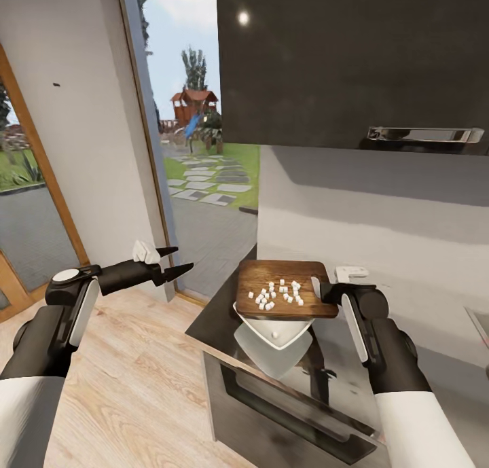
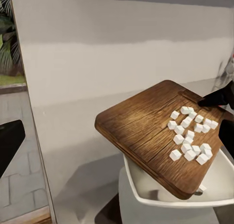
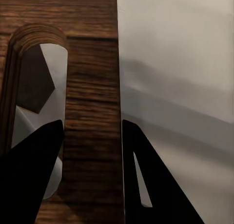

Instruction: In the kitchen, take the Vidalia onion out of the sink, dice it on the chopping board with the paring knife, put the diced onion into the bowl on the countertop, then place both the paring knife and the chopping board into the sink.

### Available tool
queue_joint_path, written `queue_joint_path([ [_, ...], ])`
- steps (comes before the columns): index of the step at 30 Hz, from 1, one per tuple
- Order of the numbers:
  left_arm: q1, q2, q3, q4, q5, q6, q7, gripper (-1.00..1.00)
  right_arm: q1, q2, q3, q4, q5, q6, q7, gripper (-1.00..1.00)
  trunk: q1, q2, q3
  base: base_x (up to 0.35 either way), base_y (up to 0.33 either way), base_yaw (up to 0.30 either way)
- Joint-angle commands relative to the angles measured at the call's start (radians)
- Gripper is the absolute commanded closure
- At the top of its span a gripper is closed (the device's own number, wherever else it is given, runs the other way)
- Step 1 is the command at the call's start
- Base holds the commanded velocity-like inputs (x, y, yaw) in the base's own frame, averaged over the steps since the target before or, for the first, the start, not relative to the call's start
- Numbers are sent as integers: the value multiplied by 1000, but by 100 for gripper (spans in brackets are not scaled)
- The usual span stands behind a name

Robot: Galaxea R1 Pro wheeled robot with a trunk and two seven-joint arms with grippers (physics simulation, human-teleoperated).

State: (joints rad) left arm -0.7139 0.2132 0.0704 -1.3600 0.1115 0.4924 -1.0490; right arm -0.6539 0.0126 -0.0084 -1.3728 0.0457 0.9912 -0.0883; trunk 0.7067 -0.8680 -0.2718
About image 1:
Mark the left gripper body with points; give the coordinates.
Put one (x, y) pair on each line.
(134, 273)

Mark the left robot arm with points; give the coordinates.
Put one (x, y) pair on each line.
(32, 381)

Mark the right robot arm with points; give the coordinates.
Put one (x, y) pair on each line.
(416, 430)

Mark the cutting board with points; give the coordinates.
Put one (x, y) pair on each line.
(254, 275)

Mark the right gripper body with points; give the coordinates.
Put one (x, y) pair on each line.
(329, 292)

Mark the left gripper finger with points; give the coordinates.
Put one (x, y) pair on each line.
(166, 250)
(172, 273)

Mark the dishwasher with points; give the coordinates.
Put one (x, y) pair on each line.
(272, 429)

